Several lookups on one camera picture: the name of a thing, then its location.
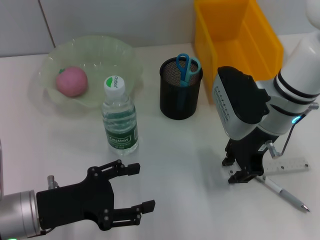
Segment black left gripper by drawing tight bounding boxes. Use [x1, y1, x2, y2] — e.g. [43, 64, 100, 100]
[36, 159, 157, 232]

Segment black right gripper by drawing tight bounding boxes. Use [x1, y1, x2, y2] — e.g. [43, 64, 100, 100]
[221, 126, 280, 185]

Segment clear plastic ruler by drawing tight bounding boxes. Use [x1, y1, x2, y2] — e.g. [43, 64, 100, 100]
[227, 156, 310, 177]

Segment white and grey pen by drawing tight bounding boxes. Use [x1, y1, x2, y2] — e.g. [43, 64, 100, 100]
[256, 174, 311, 213]

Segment clear green-label water bottle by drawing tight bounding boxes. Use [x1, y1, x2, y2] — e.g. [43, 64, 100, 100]
[101, 75, 140, 157]

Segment blue scissors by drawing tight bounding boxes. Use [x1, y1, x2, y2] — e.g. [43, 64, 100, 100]
[176, 53, 202, 112]

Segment pink toy peach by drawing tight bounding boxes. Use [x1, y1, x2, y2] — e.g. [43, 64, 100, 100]
[55, 65, 89, 98]

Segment black mesh pen holder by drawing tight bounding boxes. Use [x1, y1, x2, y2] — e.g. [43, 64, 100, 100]
[159, 56, 204, 121]

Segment translucent green fruit plate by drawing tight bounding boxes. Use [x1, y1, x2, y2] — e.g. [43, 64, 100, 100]
[37, 34, 146, 116]

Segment yellow plastic bin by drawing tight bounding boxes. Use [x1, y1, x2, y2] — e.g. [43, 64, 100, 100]
[193, 0, 285, 105]

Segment grey right arm cable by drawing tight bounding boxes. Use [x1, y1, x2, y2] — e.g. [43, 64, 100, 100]
[266, 101, 320, 160]

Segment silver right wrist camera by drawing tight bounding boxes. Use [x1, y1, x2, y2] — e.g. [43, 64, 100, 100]
[212, 65, 272, 141]

